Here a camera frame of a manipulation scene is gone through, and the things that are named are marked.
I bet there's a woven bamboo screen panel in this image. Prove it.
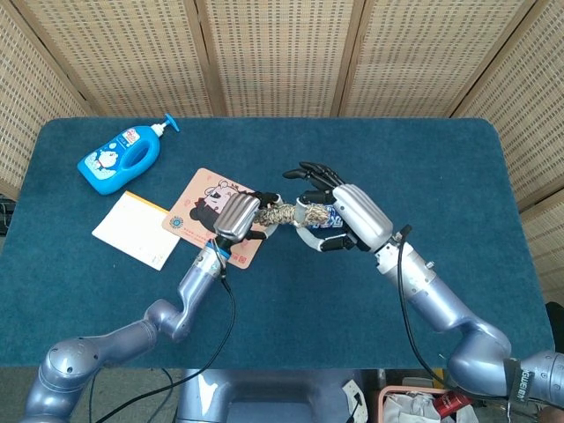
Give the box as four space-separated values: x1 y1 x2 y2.
0 0 96 199
449 0 564 274
11 0 221 118
338 0 541 119
193 0 367 118

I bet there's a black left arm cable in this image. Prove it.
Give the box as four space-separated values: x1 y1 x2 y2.
94 275 237 423

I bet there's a red soda can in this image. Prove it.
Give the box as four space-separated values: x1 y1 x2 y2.
434 389 476 418

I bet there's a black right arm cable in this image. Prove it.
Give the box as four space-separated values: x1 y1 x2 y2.
394 224 459 391

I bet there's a black box device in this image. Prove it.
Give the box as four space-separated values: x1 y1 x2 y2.
0 197 18 234

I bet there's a pink cartoon mouse pad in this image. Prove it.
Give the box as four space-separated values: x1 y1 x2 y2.
161 167 282 270

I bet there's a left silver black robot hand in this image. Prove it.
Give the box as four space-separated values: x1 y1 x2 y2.
212 190 283 243

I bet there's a teal felt table cover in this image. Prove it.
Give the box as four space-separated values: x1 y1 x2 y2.
0 116 555 371

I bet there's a black floor cable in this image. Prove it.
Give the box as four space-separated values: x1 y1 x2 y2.
159 368 177 412

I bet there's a blue labelled drink bottle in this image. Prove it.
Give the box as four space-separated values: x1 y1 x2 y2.
310 213 347 233

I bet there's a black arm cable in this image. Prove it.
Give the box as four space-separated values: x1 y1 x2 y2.
94 275 237 423
394 224 459 391

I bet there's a pink plastic basket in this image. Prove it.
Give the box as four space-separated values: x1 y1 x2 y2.
377 385 481 423

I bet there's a black velcro strap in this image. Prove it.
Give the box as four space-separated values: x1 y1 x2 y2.
503 357 537 403

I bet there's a white plastic bag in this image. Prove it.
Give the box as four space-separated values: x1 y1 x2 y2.
383 393 477 423

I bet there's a white notepad with yellow edge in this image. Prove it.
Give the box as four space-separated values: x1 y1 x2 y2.
91 190 181 271

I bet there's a blue pump lotion bottle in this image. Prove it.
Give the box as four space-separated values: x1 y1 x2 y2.
77 113 181 197

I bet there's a beige braided rope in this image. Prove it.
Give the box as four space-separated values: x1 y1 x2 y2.
254 202 330 228

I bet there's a white power strip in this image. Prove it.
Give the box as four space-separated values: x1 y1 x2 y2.
342 379 369 423

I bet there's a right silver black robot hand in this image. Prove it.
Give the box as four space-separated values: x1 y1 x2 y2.
282 160 394 255

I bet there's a blue-grey robot torso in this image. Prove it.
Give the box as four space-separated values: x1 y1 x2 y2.
175 368 369 423

